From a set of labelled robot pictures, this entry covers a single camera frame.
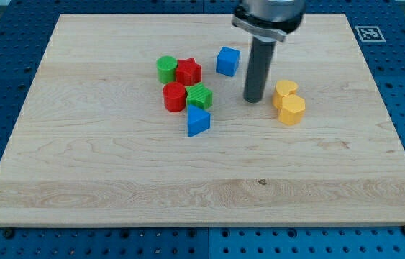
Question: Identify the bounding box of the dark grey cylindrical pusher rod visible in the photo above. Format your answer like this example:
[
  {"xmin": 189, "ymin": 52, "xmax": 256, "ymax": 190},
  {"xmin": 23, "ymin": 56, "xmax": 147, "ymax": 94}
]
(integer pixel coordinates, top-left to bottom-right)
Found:
[{"xmin": 243, "ymin": 37, "xmax": 276, "ymax": 103}]

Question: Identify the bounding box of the green star block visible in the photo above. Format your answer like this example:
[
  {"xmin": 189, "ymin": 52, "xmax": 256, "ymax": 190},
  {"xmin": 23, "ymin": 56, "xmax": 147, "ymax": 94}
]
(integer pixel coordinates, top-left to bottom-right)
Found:
[{"xmin": 186, "ymin": 83, "xmax": 213, "ymax": 109}]

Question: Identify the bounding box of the red star block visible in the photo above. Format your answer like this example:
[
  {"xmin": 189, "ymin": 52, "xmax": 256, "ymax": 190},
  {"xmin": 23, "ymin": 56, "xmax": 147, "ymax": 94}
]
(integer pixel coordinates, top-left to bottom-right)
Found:
[{"xmin": 175, "ymin": 58, "xmax": 202, "ymax": 86}]

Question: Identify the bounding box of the blue triangle block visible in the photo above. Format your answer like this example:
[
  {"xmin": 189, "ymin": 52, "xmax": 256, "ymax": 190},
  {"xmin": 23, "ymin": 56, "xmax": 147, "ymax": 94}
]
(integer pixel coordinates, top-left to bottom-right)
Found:
[{"xmin": 187, "ymin": 104, "xmax": 211, "ymax": 137}]

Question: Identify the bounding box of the blue cube block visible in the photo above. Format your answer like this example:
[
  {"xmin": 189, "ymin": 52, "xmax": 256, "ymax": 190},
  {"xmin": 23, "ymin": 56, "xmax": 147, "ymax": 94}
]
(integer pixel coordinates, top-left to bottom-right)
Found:
[{"xmin": 216, "ymin": 47, "xmax": 240, "ymax": 77}]

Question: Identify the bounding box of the yellow heart block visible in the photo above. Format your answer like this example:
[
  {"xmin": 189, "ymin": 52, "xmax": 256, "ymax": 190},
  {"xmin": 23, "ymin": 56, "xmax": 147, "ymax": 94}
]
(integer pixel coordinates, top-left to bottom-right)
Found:
[{"xmin": 272, "ymin": 80, "xmax": 299, "ymax": 109}]

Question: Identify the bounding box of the yellow hexagon block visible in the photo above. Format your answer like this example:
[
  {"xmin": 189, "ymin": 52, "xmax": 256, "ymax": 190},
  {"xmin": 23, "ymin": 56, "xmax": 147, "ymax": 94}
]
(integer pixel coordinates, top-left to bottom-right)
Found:
[{"xmin": 278, "ymin": 94, "xmax": 306, "ymax": 125}]

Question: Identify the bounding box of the red cylinder block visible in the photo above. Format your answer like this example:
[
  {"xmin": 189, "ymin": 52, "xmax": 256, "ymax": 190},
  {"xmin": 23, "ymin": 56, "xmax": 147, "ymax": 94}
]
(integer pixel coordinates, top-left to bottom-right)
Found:
[{"xmin": 163, "ymin": 81, "xmax": 186, "ymax": 112}]

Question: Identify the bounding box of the green cylinder block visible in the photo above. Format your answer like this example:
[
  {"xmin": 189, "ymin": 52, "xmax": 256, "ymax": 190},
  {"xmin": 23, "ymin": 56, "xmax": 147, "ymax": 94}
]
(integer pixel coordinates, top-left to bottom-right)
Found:
[{"xmin": 156, "ymin": 55, "xmax": 178, "ymax": 84}]

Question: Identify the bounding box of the white fiducial marker tag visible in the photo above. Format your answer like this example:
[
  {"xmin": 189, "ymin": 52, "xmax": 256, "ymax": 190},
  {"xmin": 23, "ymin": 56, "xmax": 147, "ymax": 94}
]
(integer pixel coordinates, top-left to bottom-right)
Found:
[{"xmin": 355, "ymin": 25, "xmax": 386, "ymax": 42}]

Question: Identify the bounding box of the light wooden board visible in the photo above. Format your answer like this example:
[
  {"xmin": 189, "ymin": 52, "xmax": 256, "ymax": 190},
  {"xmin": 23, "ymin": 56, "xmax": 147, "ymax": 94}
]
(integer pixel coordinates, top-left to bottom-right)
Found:
[{"xmin": 0, "ymin": 14, "xmax": 405, "ymax": 228}]

